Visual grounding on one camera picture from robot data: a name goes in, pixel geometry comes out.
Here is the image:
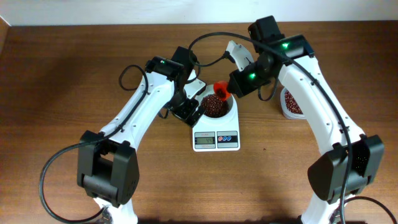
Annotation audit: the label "white digital kitchen scale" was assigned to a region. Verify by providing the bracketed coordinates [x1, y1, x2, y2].
[192, 97, 241, 152]

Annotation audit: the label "red beans in bowl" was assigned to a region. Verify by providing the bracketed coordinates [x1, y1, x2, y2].
[201, 94, 228, 118]

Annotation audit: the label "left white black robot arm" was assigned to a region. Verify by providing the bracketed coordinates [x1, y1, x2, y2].
[76, 47, 205, 223]

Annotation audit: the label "orange measuring scoop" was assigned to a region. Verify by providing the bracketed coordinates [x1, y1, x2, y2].
[213, 81, 231, 101]

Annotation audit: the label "white round bowl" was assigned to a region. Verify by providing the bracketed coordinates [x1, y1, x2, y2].
[195, 85, 234, 119]

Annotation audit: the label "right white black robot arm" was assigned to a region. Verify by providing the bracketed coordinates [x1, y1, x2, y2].
[226, 16, 384, 223]

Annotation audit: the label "clear plastic bean container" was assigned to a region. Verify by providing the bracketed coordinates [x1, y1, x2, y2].
[280, 88, 306, 119]

